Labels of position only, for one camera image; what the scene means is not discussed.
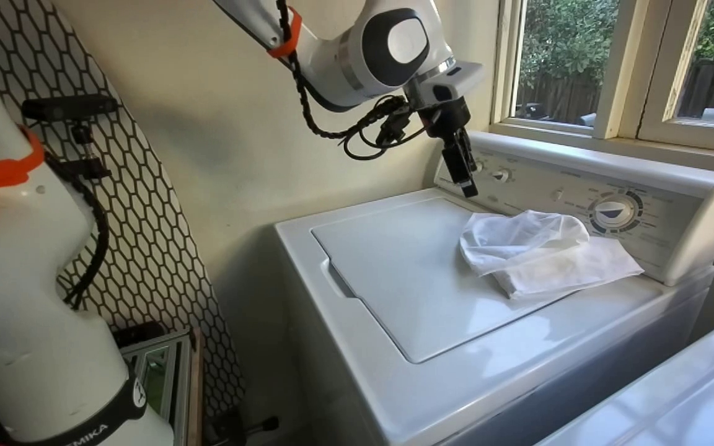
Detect white top-load washing machine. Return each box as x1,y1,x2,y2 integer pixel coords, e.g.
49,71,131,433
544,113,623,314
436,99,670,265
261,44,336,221
273,132,714,446

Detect black bar-shaped mount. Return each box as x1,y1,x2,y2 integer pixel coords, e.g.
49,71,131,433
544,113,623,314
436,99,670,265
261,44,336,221
19,94,121,125

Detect large timer knob blue pointer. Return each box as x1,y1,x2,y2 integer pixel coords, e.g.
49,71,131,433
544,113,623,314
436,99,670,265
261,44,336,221
587,192,646,239

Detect thin black hanging cable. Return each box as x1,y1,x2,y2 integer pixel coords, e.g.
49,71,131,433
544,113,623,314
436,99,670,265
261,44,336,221
60,157,113,313

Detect white crumpled cloth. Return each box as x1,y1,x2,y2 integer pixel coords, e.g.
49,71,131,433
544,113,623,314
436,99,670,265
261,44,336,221
457,209,646,303

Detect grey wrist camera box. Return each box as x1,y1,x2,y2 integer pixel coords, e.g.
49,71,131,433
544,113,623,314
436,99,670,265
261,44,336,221
410,56,486,110

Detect white washing machine lid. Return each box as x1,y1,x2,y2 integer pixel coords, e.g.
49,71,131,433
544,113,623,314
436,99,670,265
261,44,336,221
309,193,578,366

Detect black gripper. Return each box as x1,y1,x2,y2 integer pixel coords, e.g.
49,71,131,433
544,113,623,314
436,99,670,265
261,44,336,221
417,96,482,198

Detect white wooden window frame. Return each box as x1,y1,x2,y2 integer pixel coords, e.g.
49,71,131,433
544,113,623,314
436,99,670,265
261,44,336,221
489,0,714,157

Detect honeycomb pattern ironing board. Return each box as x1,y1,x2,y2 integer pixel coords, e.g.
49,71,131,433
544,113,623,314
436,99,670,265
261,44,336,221
0,0,248,432

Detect white Whirlpool dryer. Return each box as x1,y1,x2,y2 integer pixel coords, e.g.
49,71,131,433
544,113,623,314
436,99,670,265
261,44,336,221
537,308,714,446

